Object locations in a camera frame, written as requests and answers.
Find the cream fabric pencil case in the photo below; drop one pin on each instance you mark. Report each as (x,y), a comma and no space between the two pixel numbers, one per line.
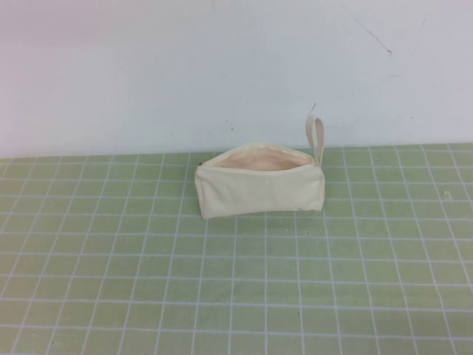
(258,194)

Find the green grid cutting mat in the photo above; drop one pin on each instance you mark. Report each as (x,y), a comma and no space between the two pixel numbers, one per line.
(258,288)

